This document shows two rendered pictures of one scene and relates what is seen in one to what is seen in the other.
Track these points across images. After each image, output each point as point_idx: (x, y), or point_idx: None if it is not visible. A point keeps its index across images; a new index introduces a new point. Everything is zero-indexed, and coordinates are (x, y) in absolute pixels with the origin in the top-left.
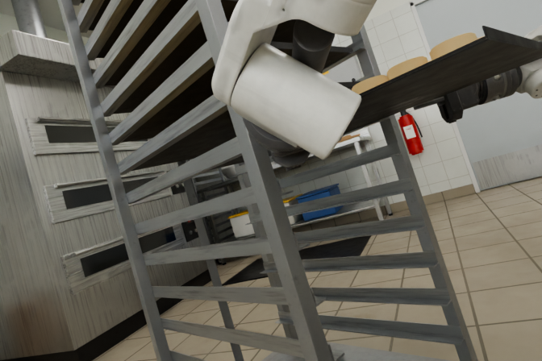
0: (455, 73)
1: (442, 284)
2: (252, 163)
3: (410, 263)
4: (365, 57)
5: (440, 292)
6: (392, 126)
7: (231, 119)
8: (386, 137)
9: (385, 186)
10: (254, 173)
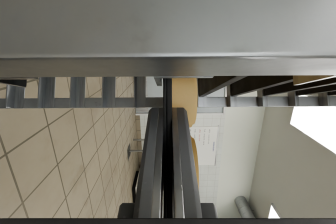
0: None
1: (27, 105)
2: (62, 23)
3: (45, 84)
4: (220, 103)
5: (19, 102)
6: (158, 106)
7: None
8: (152, 99)
9: (112, 85)
10: (15, 20)
